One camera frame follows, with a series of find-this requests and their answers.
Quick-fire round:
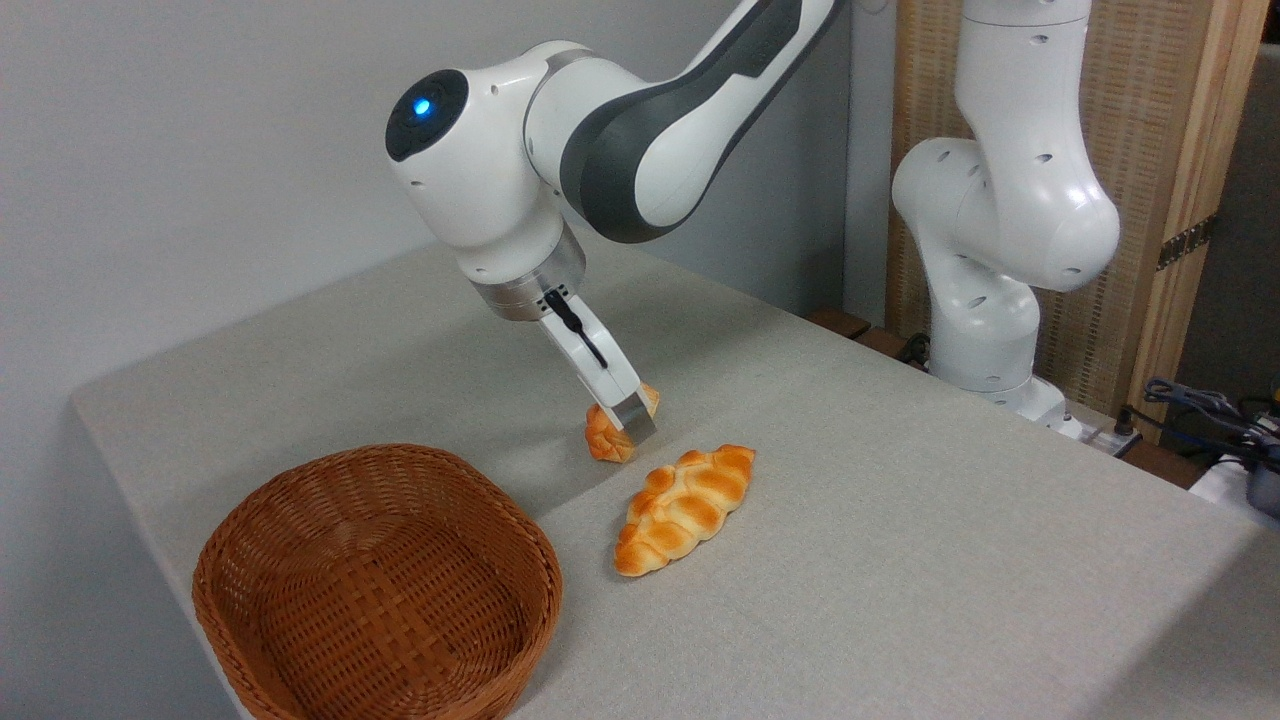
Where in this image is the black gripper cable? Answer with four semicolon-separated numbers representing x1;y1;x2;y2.
542;287;610;370

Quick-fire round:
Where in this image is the wooden woven folding screen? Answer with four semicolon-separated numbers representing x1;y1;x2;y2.
885;0;1272;443

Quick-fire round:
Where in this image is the dark cable bundle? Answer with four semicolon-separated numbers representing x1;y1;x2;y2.
1143;377;1280;473

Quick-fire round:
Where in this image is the brown wicker basket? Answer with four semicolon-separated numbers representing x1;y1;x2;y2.
191;443;565;720

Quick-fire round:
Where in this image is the dark metal screen hinge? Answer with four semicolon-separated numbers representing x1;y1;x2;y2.
1156;212;1219;273

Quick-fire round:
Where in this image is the braided golden bread loaf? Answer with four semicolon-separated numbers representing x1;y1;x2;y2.
613;443;758;579

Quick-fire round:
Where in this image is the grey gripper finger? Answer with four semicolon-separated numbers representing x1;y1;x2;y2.
606;392;660;448

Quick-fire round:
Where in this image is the brown wooden board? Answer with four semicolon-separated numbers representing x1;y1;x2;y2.
853;326;931;373
805;306;873;341
1118;438;1209;491

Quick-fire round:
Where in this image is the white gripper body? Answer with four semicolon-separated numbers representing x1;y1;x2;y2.
540;294;644;410

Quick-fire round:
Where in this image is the small golden bread roll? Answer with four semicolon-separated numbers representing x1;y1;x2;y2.
583;383;662;465

